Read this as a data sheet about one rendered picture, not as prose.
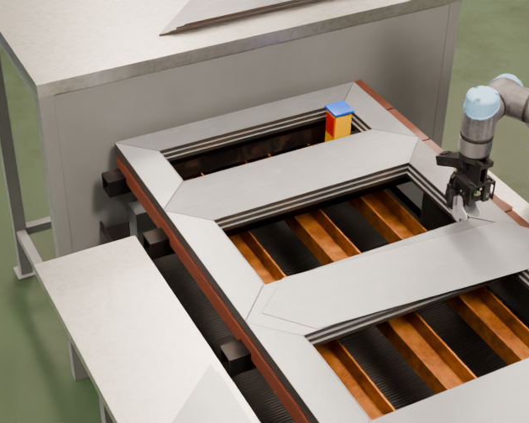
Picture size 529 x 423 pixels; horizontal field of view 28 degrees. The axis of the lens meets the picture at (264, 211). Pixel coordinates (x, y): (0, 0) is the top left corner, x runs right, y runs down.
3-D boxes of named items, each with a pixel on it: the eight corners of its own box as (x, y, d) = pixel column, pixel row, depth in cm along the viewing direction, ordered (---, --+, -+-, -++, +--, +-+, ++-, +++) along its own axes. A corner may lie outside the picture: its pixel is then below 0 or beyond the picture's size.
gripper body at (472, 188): (466, 210, 243) (474, 166, 235) (445, 190, 249) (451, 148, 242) (493, 201, 246) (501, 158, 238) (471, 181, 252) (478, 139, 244)
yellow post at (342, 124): (332, 176, 297) (335, 118, 285) (323, 168, 300) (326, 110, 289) (347, 172, 298) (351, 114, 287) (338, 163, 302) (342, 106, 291)
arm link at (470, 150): (453, 131, 239) (482, 122, 242) (450, 148, 242) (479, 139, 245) (473, 148, 234) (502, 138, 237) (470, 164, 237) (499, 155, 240)
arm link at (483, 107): (509, 90, 232) (492, 106, 227) (501, 132, 239) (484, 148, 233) (476, 79, 236) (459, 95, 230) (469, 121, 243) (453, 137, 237)
